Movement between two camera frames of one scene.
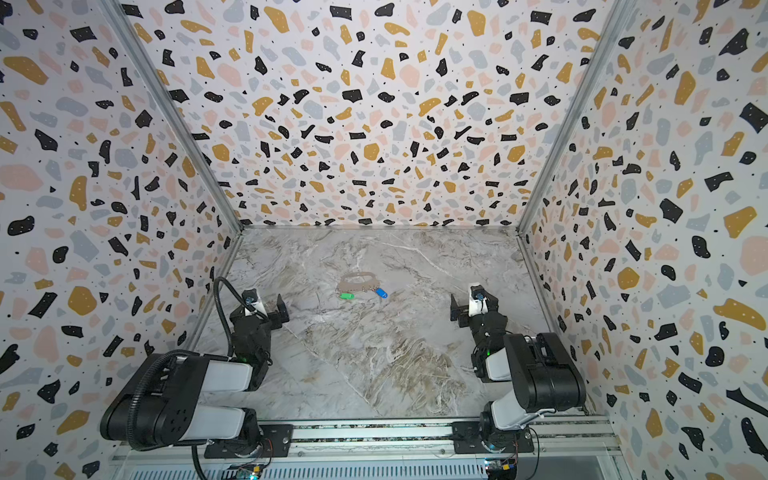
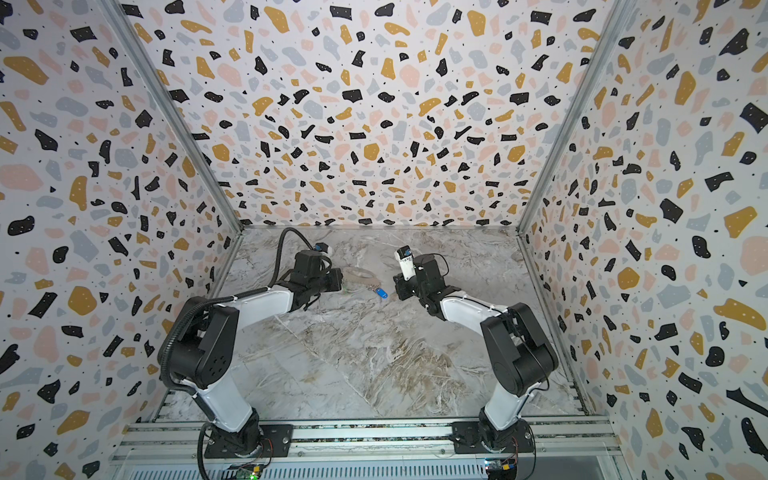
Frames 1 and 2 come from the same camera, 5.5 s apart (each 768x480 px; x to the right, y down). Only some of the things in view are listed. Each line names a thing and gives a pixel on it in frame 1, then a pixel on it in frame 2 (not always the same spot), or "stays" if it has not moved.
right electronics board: [497, 469] stays
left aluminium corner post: [170, 106] stays
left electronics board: [247, 471] stays
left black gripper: [264, 318] -> [330, 279]
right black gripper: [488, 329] -> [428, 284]
